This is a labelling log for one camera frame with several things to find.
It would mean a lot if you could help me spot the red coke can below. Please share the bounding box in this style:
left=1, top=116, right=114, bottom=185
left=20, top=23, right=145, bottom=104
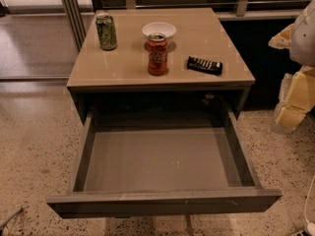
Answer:
left=147, top=32, right=167, bottom=76

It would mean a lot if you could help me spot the green soda can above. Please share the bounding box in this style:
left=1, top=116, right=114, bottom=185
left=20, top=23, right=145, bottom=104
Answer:
left=95, top=13, right=117, bottom=50

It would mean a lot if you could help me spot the black snack bar packet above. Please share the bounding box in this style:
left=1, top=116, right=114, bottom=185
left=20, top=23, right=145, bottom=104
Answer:
left=187, top=56, right=222, bottom=76

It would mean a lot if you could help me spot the white cable with plug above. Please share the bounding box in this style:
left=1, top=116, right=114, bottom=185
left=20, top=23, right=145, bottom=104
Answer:
left=289, top=174, right=315, bottom=236

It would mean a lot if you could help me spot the white bowl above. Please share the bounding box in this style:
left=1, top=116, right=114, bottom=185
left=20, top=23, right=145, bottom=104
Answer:
left=142, top=22, right=176, bottom=39

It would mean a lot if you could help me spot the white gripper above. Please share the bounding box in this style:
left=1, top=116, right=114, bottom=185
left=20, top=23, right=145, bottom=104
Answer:
left=268, top=0, right=315, bottom=130

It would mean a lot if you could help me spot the grey cabinet with tan top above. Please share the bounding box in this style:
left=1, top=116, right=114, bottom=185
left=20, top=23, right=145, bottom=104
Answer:
left=67, top=8, right=255, bottom=120

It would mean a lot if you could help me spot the grey metal post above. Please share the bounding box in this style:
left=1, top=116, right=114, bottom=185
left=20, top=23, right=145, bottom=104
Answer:
left=61, top=0, right=86, bottom=51

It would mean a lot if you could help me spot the open grey top drawer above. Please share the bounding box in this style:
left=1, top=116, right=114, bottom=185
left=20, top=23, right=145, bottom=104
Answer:
left=47, top=107, right=282, bottom=218

